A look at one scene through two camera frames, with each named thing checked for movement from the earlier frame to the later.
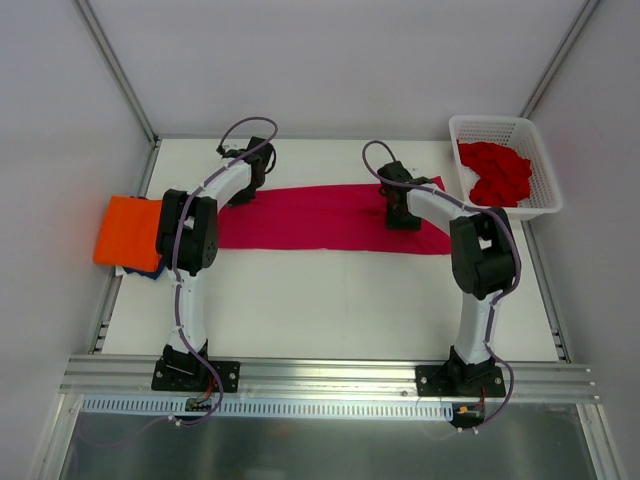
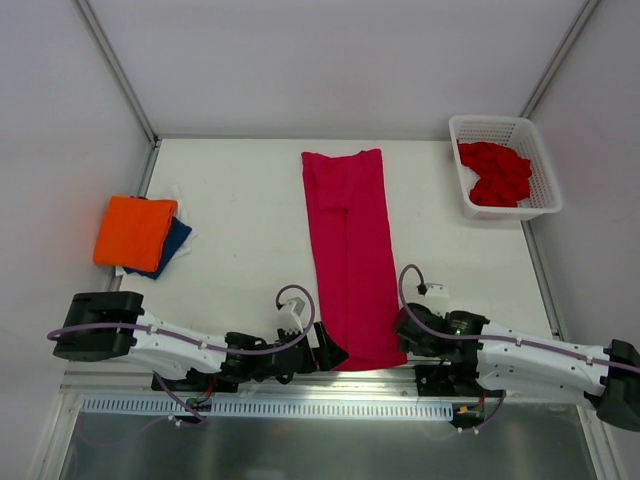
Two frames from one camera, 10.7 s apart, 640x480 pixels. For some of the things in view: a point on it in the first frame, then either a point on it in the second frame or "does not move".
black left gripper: x=242 y=194 -> x=310 y=351
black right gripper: x=400 y=215 -> x=407 y=330
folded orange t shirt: x=128 y=234 does not move
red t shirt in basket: x=504 y=176 does not move
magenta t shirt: x=332 y=218 -> x=352 y=227
